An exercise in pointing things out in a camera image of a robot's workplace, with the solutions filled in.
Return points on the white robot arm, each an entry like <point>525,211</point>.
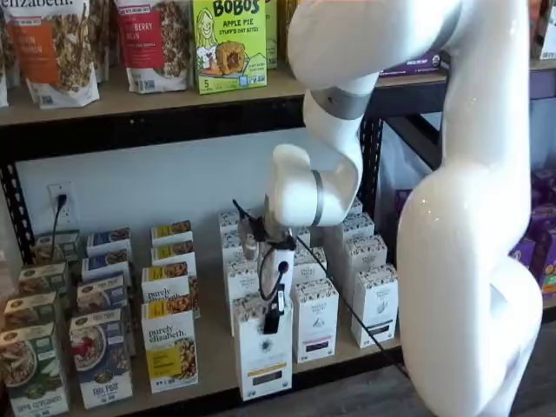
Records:
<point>456,217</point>

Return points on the white box yellow strip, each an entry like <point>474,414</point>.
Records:
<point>228,221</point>
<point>230,254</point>
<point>239,282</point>
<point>260,369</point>

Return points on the orange granola bag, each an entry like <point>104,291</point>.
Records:
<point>52,52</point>

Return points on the green oatmeal box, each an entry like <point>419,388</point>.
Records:
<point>56,247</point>
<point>35,382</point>
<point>30,310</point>
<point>43,278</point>

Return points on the blue oatmeal box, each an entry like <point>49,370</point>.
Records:
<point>100,369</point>
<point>108,239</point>
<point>106,262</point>
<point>102,291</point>

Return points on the wooden shelf board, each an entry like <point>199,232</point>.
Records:
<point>545,65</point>
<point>213,347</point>
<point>130,102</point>

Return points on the red granola bag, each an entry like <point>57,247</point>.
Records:
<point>152,52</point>

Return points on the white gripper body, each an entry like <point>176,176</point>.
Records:
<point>276,271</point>

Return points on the blue Zbar box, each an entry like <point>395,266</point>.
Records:
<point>412,65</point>

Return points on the purple snack box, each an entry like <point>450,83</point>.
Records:
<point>545,179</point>
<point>523,252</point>
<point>544,217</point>
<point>403,200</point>
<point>548,269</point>

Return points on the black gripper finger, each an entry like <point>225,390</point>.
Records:
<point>271,323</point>

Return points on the white snack box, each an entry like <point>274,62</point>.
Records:
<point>548,43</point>

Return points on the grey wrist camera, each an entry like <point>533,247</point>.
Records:
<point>249,243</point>

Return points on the white wall outlet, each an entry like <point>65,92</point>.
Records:
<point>52,191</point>

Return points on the white blue granola bag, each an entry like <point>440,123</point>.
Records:
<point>3,65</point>

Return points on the white yellow granola box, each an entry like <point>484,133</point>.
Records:
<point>171,252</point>
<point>165,282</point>
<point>169,347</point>
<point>171,230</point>

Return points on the green Bobo's box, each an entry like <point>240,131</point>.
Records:
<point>230,52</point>
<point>271,35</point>

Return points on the white box pink strip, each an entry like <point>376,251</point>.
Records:
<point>315,330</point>
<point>310,267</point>
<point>306,233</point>

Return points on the black metal shelf rack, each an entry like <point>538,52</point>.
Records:
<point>545,82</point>
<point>130,134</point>

